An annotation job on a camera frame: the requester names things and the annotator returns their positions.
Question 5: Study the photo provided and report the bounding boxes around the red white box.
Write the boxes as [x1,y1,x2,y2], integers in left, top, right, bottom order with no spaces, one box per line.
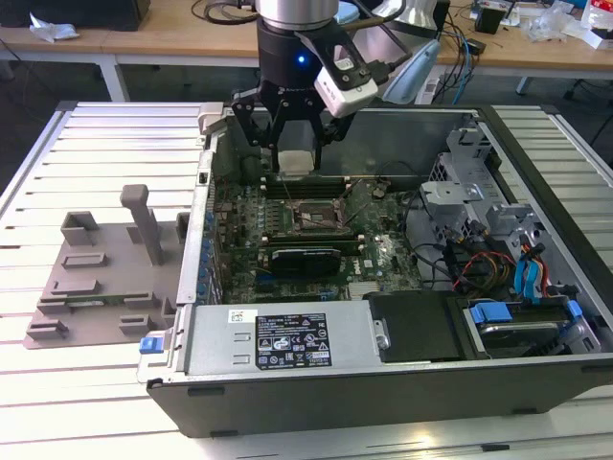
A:
[580,0,613,50]

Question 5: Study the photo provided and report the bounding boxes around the green motherboard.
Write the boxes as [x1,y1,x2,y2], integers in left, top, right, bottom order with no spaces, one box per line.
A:
[204,174,435,307]

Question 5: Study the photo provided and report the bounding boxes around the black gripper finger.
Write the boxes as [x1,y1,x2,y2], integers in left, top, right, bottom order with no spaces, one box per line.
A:
[305,94,356,173]
[231,85,285,173]

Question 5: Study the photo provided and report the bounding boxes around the black plastic shroud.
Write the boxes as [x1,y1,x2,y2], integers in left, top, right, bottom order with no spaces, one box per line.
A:
[362,290,478,364]

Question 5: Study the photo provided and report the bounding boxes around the small black container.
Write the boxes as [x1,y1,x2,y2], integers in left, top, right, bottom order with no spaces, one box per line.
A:
[475,3,505,35]

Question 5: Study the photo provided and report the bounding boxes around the white power strip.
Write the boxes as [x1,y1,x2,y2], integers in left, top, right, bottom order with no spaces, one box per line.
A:
[414,76,441,105]

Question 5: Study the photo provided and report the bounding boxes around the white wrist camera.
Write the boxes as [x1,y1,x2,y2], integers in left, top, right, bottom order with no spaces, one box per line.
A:
[294,29,380,119]

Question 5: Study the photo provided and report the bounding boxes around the blue disk carrier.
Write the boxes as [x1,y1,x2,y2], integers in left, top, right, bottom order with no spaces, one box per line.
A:
[467,297,584,359]

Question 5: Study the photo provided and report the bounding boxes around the silver power supply unit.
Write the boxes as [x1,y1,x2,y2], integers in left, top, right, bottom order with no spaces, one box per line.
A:
[184,302,387,379]

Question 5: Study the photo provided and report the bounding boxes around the metal socket cover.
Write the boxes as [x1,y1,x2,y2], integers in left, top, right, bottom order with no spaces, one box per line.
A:
[337,179,374,226]

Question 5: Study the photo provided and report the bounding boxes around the beige case latch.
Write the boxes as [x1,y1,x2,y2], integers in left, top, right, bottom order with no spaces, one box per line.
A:
[196,102,226,136]

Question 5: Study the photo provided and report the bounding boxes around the blue wire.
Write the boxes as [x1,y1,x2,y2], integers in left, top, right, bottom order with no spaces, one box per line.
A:
[512,256,547,308]

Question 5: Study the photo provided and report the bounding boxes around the silver disk bay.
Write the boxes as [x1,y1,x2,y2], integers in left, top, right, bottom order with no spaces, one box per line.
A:
[418,179,486,253]

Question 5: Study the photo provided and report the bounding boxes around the grey drive cage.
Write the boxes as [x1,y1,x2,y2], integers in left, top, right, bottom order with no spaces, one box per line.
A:
[428,125,505,193]

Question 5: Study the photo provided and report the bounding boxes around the red yellow wire bundle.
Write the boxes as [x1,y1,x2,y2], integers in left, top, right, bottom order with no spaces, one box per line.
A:
[454,249,517,291]

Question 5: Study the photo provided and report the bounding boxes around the grey parts rack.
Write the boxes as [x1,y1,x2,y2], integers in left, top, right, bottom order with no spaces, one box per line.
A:
[22,183,193,351]

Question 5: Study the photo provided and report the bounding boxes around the black PC case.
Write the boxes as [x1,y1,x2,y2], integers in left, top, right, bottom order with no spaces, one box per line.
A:
[136,102,613,440]

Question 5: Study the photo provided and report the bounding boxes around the large black box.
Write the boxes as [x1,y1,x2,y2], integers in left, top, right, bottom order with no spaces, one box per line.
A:
[0,0,152,33]

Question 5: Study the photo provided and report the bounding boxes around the crumpled white paper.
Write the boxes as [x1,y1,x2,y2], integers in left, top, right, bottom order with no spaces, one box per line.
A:
[27,11,81,42]

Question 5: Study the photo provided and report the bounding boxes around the CPU socket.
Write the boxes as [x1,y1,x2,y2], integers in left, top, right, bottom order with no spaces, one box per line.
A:
[285,196,347,237]

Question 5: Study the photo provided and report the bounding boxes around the black graphics card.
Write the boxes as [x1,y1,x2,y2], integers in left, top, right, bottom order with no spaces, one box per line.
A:
[257,245,343,280]

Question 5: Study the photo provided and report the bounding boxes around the clear plastic bags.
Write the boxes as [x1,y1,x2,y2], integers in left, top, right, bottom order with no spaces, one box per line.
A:
[523,1,586,43]

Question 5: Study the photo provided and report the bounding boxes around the wooden desk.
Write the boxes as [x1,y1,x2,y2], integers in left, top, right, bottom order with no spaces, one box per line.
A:
[0,0,613,104]

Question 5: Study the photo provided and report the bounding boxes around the silver metal bracket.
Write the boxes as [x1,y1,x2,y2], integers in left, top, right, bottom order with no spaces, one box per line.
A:
[483,203,552,269]

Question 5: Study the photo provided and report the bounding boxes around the black wire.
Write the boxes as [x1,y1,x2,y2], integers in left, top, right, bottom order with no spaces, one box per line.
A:
[401,189,456,291]

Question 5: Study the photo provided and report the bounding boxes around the silver square CPU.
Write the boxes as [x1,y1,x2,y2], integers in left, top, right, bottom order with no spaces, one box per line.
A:
[279,150,318,177]

